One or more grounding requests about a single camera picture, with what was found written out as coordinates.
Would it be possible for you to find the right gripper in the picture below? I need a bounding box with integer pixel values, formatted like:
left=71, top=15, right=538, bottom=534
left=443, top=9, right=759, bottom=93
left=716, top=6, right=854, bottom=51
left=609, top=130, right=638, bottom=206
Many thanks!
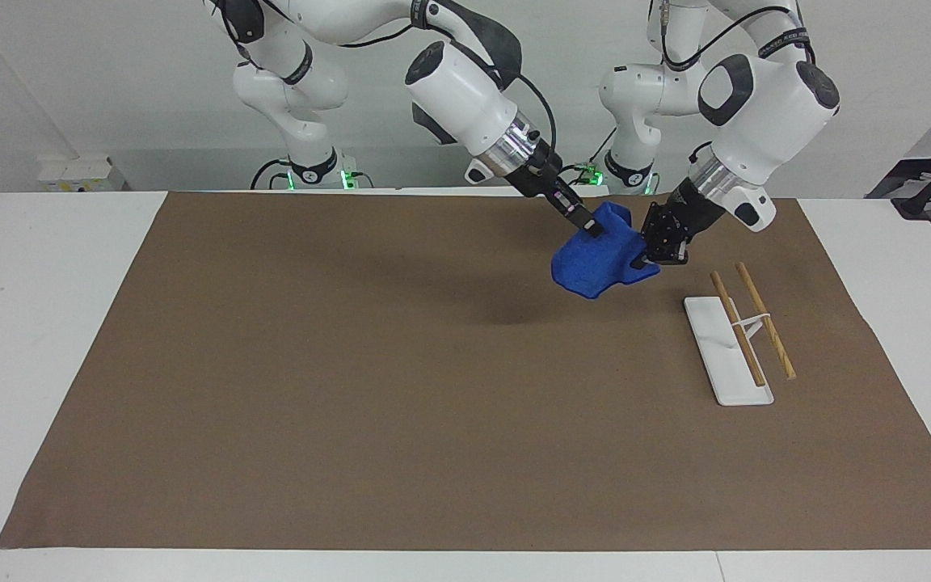
left=506, top=141, right=576, bottom=213

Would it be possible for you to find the black cable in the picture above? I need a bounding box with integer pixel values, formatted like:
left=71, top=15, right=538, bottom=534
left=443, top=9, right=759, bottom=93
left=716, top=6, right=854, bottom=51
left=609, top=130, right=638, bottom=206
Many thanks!
left=259, top=0, right=418, bottom=49
left=658, top=0, right=816, bottom=74
left=495, top=71, right=560, bottom=159
left=251, top=158, right=293, bottom=192
left=588, top=127, right=619, bottom=167

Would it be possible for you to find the black stand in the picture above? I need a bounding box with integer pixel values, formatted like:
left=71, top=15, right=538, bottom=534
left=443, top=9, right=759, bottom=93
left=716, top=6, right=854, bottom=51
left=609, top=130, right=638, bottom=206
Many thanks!
left=865, top=135, right=931, bottom=220

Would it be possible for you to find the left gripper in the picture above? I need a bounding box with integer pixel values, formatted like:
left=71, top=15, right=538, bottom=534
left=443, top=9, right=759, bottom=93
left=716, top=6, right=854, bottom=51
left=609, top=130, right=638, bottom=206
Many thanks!
left=630, top=179, right=727, bottom=271

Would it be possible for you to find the blue towel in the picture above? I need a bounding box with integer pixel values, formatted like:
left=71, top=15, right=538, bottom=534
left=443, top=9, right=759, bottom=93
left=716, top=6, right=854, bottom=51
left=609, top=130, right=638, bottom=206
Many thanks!
left=551, top=201, right=662, bottom=301

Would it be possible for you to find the white rack with wooden rods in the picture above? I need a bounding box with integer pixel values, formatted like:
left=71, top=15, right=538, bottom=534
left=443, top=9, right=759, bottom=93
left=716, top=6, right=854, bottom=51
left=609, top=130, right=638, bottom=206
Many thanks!
left=683, top=260, right=798, bottom=407

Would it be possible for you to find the white box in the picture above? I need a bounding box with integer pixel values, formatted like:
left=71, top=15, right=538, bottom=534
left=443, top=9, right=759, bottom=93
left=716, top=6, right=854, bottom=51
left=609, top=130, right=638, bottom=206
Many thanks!
left=36, top=154, right=124, bottom=193

